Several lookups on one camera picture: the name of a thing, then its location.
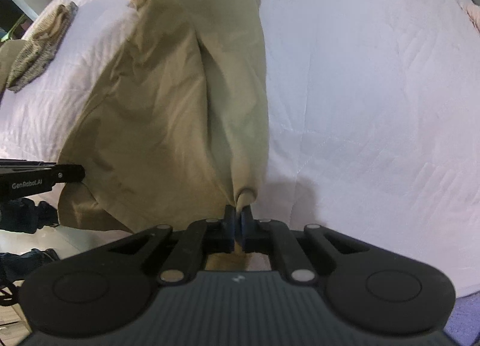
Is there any tan khaki t-shirt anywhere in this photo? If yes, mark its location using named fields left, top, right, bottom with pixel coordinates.
left=55, top=0, right=271, bottom=271

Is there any folded olive brown garment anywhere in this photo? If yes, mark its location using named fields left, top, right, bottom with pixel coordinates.
left=0, top=39, right=26, bottom=98

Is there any folded speckled brown garment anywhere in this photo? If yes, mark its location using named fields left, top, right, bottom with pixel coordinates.
left=6, top=2, right=78, bottom=93

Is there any pink quilted bed sheet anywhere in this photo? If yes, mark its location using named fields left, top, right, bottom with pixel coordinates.
left=0, top=0, right=480, bottom=298

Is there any purple fleece blanket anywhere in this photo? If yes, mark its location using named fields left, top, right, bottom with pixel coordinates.
left=445, top=292, right=480, bottom=346

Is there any pink pillow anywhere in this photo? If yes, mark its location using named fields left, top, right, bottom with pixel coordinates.
left=465, top=3, right=480, bottom=31

